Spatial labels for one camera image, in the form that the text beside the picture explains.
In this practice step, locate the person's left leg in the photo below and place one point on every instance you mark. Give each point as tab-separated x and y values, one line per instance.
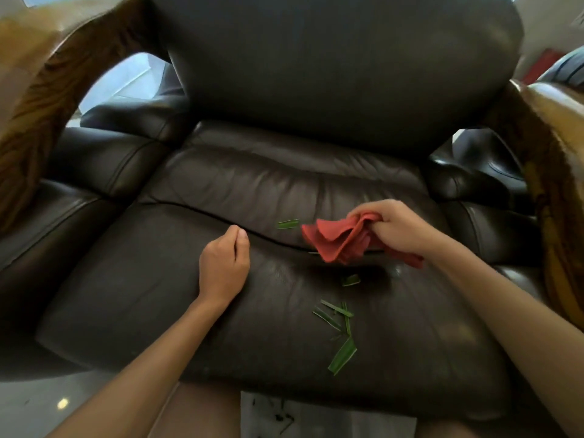
200	415

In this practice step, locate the person's leg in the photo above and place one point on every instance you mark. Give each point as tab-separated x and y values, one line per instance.
447	431
200	415

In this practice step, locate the person's left forearm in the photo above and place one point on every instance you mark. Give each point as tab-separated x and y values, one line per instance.
137	383

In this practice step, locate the red cloth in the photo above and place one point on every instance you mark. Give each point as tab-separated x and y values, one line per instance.
337	241

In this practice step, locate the person's right leg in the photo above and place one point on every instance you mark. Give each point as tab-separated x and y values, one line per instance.
447	431

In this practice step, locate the person's right hand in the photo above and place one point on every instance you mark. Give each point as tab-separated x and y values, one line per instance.
401	228

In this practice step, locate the glossy wooden armrest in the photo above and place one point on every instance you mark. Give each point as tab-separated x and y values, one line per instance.
36	109
561	200

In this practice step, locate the person's left hand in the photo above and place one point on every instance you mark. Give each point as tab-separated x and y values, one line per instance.
223	269

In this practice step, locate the green leaves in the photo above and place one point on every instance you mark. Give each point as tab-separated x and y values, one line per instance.
342	358

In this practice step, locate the person's right forearm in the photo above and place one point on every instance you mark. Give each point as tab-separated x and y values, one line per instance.
515	333

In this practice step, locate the red object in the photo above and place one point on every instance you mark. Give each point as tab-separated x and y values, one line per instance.
543	66

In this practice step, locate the clear plastic bin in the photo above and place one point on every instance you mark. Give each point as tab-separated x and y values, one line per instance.
356	426

